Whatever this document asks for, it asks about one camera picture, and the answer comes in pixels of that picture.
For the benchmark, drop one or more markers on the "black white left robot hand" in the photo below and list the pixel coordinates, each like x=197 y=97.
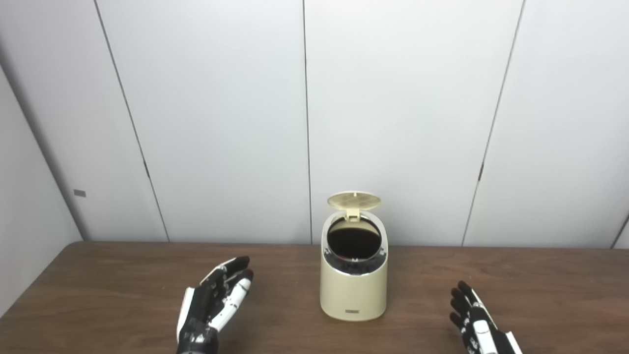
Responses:
x=206 y=305

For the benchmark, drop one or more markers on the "cream-colored round bin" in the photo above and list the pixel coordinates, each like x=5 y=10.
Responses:
x=354 y=292

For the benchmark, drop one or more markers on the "small gray wall label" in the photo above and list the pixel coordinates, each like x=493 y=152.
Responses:
x=80 y=193

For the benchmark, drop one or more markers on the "cream round bin lid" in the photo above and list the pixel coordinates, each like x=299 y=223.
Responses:
x=354 y=199

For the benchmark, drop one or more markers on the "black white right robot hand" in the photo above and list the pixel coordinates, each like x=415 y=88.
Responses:
x=479 y=329

